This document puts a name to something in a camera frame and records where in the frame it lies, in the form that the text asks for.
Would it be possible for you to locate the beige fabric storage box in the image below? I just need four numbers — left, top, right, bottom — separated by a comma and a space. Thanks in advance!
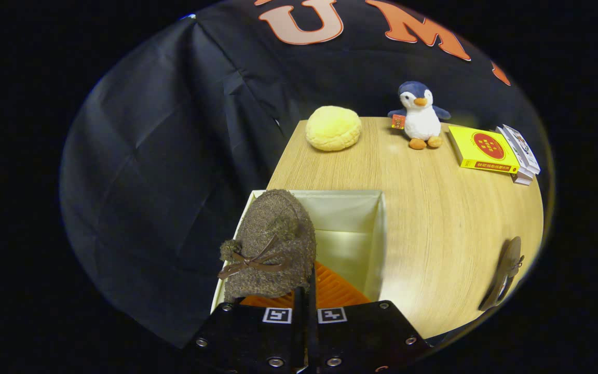
210, 189, 387, 313

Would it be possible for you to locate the brown fuzzy shoe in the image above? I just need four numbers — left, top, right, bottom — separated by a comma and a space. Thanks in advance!
478, 236, 526, 312
218, 189, 318, 303

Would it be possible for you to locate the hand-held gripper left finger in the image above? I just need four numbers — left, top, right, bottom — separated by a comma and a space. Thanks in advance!
181, 287, 308, 374

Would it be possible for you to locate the penguin plush toy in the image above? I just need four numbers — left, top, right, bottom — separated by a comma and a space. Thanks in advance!
387, 81, 452, 151

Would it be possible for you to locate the yellow book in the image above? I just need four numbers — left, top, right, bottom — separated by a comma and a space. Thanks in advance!
448, 126, 521, 175

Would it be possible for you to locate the illustrated white book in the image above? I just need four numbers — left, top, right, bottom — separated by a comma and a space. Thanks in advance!
501, 124, 541, 175

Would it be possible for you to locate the black backdrop cloth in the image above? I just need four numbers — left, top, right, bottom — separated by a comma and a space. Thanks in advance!
60, 0, 545, 350

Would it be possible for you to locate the yellow bun plush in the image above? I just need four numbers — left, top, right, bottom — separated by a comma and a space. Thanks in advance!
305, 105, 363, 152

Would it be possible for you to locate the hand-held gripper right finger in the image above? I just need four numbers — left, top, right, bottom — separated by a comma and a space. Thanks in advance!
308, 261, 430, 374

